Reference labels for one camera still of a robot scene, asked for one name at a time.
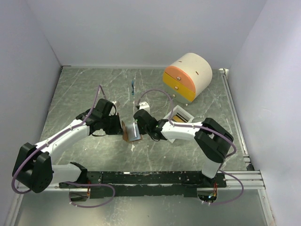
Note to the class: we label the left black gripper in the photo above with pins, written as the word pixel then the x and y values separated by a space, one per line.
pixel 117 130

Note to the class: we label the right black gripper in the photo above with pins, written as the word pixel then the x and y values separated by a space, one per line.
pixel 142 132

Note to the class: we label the brown leather card holder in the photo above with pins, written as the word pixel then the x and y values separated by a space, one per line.
pixel 131 132

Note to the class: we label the white plastic card tray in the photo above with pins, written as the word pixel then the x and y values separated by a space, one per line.
pixel 178 125

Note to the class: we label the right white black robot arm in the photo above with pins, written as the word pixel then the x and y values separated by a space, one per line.
pixel 211 137

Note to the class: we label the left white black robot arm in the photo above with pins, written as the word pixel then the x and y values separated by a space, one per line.
pixel 34 166

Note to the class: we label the blue mark on table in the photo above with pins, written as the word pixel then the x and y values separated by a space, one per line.
pixel 133 87

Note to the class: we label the cream mini drawer cabinet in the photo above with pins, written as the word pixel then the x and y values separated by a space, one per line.
pixel 187 77

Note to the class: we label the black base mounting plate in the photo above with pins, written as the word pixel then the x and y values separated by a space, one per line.
pixel 155 183

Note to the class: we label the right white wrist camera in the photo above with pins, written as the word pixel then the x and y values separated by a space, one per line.
pixel 143 105

